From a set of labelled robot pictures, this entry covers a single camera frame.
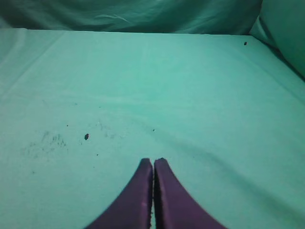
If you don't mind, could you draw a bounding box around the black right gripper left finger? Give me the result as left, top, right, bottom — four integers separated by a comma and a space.
86, 158, 153, 229

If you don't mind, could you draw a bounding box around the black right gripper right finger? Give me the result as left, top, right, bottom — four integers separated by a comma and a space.
153, 158, 225, 229

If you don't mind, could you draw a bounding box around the green backdrop curtain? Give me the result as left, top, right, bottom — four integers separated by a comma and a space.
0, 0, 305, 76

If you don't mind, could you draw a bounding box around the green table cloth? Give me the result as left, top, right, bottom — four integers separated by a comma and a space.
0, 29, 305, 229

